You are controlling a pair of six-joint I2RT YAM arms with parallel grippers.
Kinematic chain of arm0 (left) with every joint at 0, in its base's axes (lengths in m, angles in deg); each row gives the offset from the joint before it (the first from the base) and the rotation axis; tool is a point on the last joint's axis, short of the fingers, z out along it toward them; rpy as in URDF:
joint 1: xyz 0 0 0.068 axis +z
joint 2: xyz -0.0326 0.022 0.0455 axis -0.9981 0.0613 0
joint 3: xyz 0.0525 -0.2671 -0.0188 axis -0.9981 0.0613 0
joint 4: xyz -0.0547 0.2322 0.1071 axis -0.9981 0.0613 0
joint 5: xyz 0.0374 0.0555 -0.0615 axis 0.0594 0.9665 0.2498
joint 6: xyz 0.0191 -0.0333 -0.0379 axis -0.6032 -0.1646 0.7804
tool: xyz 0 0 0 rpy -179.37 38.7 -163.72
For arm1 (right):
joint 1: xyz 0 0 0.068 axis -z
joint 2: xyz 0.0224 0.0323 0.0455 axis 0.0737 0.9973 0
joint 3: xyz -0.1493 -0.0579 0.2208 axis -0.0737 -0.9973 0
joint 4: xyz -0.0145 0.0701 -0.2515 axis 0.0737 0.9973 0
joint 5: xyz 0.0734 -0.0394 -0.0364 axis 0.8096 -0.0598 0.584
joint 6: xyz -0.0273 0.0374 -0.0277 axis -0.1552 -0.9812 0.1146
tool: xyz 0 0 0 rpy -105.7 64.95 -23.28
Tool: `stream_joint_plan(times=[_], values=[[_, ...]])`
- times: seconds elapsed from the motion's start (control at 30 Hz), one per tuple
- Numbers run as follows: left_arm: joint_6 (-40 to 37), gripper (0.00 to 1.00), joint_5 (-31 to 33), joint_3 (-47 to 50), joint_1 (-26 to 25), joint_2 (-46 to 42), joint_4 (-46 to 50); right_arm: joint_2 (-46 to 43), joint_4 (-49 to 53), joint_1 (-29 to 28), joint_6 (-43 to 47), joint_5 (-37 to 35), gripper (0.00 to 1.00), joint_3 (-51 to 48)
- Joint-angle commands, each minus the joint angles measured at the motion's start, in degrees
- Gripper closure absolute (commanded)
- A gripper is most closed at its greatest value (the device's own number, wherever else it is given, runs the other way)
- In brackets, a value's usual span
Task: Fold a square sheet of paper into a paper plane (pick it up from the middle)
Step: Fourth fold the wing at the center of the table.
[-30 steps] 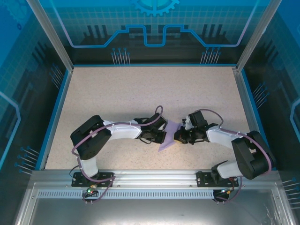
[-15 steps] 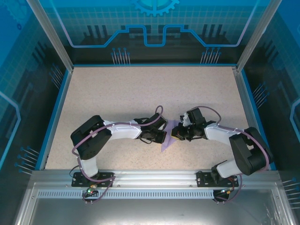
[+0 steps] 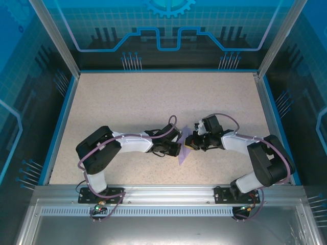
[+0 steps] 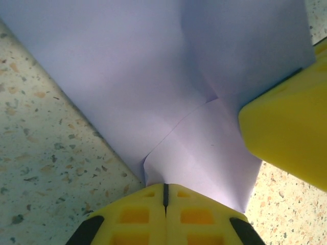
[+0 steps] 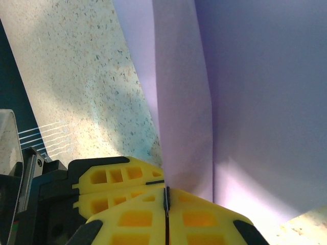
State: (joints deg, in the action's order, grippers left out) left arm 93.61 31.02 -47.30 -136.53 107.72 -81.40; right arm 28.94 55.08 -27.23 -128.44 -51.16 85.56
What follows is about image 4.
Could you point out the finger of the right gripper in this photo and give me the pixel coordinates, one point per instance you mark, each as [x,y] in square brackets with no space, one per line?
[321,52]
[288,127]

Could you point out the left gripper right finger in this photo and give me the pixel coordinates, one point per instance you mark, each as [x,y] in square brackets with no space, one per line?
[209,222]

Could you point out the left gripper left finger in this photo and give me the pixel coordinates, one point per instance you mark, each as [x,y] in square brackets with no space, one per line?
[127,222]

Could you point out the lilac paper sheet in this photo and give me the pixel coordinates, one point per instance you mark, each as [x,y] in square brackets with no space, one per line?
[153,76]

